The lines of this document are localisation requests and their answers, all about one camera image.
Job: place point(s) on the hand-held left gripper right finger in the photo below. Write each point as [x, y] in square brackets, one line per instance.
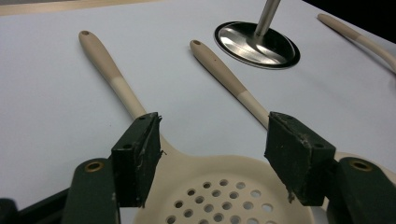
[295, 155]

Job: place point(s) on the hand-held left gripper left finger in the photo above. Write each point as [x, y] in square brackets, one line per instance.
[135, 161]

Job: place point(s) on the cream perforated skimmer spoon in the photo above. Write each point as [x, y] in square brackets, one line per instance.
[102, 59]

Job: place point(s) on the cream spatula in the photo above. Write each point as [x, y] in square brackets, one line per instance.
[218, 68]

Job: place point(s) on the metal utensil stand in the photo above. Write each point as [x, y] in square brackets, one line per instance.
[249, 43]

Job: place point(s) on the white table mat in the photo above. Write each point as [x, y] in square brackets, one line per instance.
[46, 99]

